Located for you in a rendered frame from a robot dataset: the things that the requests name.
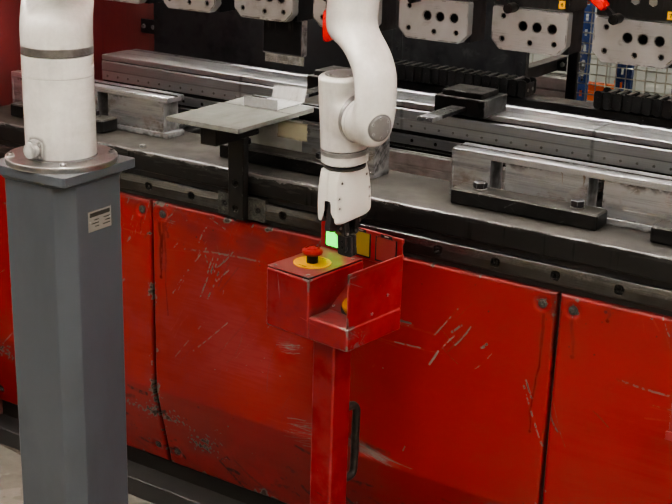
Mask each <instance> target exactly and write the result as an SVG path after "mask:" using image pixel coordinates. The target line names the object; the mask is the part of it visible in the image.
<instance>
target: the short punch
mask: <svg viewBox="0 0 672 504"><path fill-rule="evenodd" d="M263 52H265V61H269V62H276V63H283V64H289V65H296V66H303V67H304V57H306V56H307V20H305V21H299V22H293V21H290V22H278V21H270V20H263Z"/></svg>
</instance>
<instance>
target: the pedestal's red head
mask: <svg viewBox="0 0 672 504"><path fill-rule="evenodd" d="M325 221H326V220H325ZM325 221H322V222H321V246H322V247H320V248H322V249H323V253H322V255H320V257H324V258H327V259H329V260H330V261H331V265H330V266H328V267H325V268H320V269H307V268H301V267H298V266H296V265H294V263H293V261H294V259H296V258H299V257H303V256H306V255H304V254H303V253H301V254H298V255H295V256H292V257H289V258H286V259H283V260H280V261H277V262H274V263H271V264H268V265H267V266H268V268H267V324H268V325H271V326H274V327H277V328H279V329H282V330H285V331H288V332H291V333H293V334H296V335H299V336H302V337H305V338H309V339H310V340H313V341H316V342H319V343H322V344H324V345H327V346H330V347H333V348H336V349H338V350H341V351H344V352H348V351H351V350H353V349H355V348H357V347H360V346H362V345H364V344H366V343H369V342H371V341H373V340H375V339H378V338H380V337H382V336H384V335H387V334H389V333H391V332H394V331H396V330H398V329H399V328H400V311H401V309H400V307H401V293H402V272H403V259H404V255H403V244H404V239H402V238H398V237H394V236H391V235H387V234H383V233H380V232H376V231H372V230H369V229H365V228H361V227H359V228H361V229H364V230H366V233H368V234H371V255H370V259H369V258H366V257H363V256H359V255H354V256H352V257H347V256H343V255H340V254H338V249H335V248H332V247H328V246H325ZM381 234H383V235H386V236H390V237H392V240H394V241H397V257H394V258H391V259H389V260H386V261H383V262H380V261H376V260H375V242H376V236H379V237H381ZM362 259H366V260H369V261H373V262H376V263H378V264H375V265H373V266H370V267H367V268H365V269H363V261H362ZM346 298H347V315H345V314H342V312H341V306H342V302H343V301H344V300H345V299H346Z"/></svg>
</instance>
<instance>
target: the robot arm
mask: <svg viewBox="0 0 672 504"><path fill-rule="evenodd" d="M379 1H380V0H327V7H326V28H327V32H328V34H329V35H330V37H331V38H332V39H333V40H334V41H335V42H336V43H337V44H338V45H339V46H340V48H341V49H342V50H343V52H344V53H345V55H346V57H347V59H348V61H349V63H350V66H351V69H335V70H329V71H326V72H323V73H321V74H320V75H319V77H318V89H319V119H320V147H321V148H320V149H321V162H322V163H324V167H323V168H322V169H321V173H320V178H319V187H318V218H319V220H321V221H325V220H326V221H325V231H328V232H335V234H336V235H337V243H338V254H340V255H343V256H347V257H352V256H354V255H356V254H357V246H356V235H355V234H357V233H358V231H359V224H360V222H361V220H362V219H363V218H365V217H366V216H367V214H368V211H369V210H370V207H371V187H370V177H369V170H368V165H367V161H368V160H369V150H368V147H376V146H379V145H381V144H383V143H384V142H385V141H386V140H387V139H388V138H389V136H390V134H391V131H392V128H393V124H394V118H395V111H396V99H397V74H396V68H395V63H394V60H393V57H392V54H391V51H390V49H389V47H388V45H387V43H386V41H385V39H384V38H383V36H382V34H381V32H380V29H379V26H378V11H379ZM93 8H94V0H21V6H20V19H19V35H20V55H21V74H22V93H23V113H24V132H25V146H21V147H18V148H15V149H12V150H10V151H9V152H7V153H6V154H5V163H6V165H7V166H9V167H10V168H13V169H15V170H19V171H23V172H29V173H37V174H75V173H84V172H91V171H96V170H100V169H104V168H107V167H110V166H112V165H114V164H115V163H116V162H117V160H118V154H117V151H115V149H112V148H110V147H108V146H104V145H100V144H97V136H96V107H95V79H94V46H93ZM342 225H343V226H342Z"/></svg>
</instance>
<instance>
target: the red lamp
mask: <svg viewBox="0 0 672 504"><path fill-rule="evenodd" d="M395 251H396V241H392V240H389V239H385V238H381V237H378V236H377V241H376V259H377V260H381V261H386V260H389V259H391V258H394V257H395Z"/></svg>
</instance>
